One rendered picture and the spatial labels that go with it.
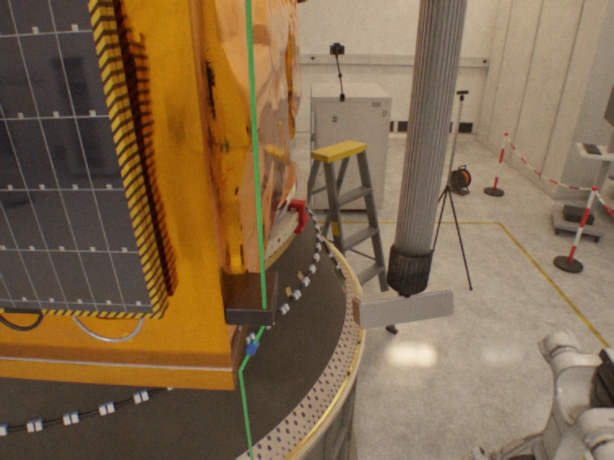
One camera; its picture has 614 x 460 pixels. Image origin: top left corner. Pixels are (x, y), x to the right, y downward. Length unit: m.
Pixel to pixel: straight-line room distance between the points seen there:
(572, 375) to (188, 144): 1.20
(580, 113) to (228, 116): 6.19
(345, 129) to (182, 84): 4.40
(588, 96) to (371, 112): 3.10
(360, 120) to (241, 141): 4.32
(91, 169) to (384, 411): 2.63
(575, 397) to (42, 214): 1.34
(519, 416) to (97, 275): 2.90
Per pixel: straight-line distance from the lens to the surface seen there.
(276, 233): 1.21
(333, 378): 1.44
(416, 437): 2.83
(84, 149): 0.48
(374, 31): 8.76
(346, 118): 4.79
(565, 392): 1.38
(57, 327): 0.71
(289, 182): 1.48
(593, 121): 6.68
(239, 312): 0.59
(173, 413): 1.14
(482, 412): 3.08
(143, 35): 0.47
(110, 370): 0.75
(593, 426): 1.23
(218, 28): 0.51
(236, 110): 0.51
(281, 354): 1.27
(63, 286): 0.59
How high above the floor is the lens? 2.29
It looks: 28 degrees down
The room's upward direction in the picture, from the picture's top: straight up
